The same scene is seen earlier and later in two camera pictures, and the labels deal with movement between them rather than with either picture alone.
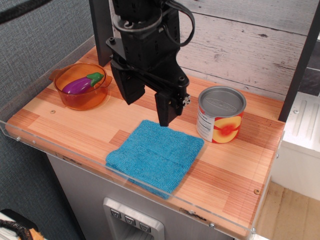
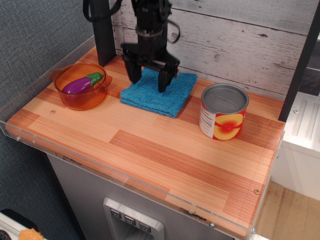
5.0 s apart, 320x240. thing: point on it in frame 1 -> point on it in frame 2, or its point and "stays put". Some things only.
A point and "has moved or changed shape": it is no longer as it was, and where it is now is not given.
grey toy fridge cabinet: (104, 209) stays put
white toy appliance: (298, 165) stays put
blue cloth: (155, 157) has moved or changed shape
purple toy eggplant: (81, 84) stays put
